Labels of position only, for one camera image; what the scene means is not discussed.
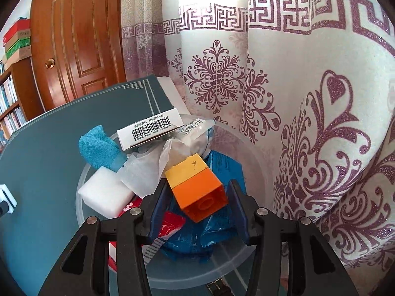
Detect red balloon glue packet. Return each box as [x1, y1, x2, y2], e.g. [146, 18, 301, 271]
[108, 195, 186, 273]

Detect teal cloth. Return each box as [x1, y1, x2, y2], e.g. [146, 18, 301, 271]
[78, 125, 127, 172]

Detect stacked boxes on shelf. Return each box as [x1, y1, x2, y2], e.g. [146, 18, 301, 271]
[2, 18, 31, 70]

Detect blue snack packet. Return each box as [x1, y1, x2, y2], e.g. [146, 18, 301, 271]
[205, 150, 246, 194]

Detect white printed plastic packet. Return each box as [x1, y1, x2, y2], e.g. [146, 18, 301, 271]
[159, 118, 216, 170]

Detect brown wooden door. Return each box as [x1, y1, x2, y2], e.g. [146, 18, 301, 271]
[30, 0, 127, 110]

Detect brown leather wristwatch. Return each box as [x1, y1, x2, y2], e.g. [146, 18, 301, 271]
[206, 278, 234, 296]

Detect patterned white purple curtain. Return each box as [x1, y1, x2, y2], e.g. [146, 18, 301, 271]
[120, 0, 394, 294]

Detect clear plastic bowl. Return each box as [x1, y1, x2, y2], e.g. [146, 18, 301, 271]
[74, 113, 273, 290]

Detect blue wipes packet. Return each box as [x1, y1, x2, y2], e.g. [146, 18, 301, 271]
[161, 199, 237, 259]

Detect orange yellow toy block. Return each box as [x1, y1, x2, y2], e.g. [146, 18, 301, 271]
[165, 154, 228, 223]

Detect brass door knob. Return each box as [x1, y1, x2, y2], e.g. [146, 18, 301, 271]
[44, 58, 56, 70]

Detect white medicine box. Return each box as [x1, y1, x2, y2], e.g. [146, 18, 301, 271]
[117, 108, 183, 151]

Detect wooden bookshelf with books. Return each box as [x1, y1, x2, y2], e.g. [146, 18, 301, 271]
[1, 58, 44, 151]

